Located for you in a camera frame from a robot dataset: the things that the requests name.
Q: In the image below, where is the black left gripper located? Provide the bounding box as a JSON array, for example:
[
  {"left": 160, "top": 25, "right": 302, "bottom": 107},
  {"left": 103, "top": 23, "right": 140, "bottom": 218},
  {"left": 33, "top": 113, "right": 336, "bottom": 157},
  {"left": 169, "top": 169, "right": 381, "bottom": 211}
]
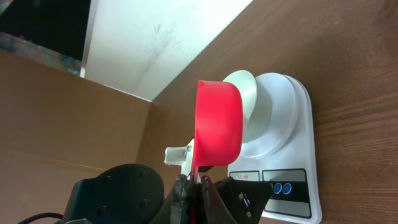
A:
[{"left": 62, "top": 164, "right": 164, "bottom": 223}]

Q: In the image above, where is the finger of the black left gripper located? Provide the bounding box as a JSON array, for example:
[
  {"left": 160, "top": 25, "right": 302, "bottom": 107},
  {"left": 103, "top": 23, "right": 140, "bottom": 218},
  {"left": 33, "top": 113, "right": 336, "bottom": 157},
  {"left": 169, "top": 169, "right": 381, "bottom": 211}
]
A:
[{"left": 215, "top": 177, "right": 272, "bottom": 224}]

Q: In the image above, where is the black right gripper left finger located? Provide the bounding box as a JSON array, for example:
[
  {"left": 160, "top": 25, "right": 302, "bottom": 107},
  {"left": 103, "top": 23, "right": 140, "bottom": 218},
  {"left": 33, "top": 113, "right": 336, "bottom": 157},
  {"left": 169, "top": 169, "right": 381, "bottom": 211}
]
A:
[{"left": 149, "top": 174, "right": 195, "bottom": 224}]

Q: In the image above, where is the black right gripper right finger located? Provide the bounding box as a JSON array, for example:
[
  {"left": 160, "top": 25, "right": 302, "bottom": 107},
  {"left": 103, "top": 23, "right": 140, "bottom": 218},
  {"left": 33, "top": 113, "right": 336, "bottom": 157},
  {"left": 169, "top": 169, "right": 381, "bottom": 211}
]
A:
[{"left": 195, "top": 175, "right": 238, "bottom": 224}]

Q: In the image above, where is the red measuring scoop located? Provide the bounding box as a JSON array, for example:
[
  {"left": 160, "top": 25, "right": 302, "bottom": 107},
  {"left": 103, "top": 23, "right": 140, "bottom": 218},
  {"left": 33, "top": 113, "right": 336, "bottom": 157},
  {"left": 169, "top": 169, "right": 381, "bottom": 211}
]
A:
[{"left": 192, "top": 80, "right": 243, "bottom": 181}]

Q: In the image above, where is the white digital kitchen scale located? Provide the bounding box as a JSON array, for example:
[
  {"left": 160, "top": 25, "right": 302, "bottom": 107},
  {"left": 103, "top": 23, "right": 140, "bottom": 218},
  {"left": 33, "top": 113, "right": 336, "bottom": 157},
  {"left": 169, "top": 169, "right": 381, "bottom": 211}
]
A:
[{"left": 228, "top": 73, "right": 322, "bottom": 223}]

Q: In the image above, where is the white round bowl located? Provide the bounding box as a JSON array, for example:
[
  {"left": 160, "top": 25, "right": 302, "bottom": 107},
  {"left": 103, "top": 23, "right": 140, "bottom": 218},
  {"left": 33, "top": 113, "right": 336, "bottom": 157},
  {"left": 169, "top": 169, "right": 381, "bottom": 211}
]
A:
[{"left": 223, "top": 70, "right": 272, "bottom": 143}]

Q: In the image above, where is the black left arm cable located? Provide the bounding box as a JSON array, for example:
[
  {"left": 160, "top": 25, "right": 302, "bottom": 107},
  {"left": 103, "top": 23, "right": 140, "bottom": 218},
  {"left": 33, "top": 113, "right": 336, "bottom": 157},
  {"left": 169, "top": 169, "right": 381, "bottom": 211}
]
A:
[{"left": 17, "top": 212, "right": 65, "bottom": 224}]

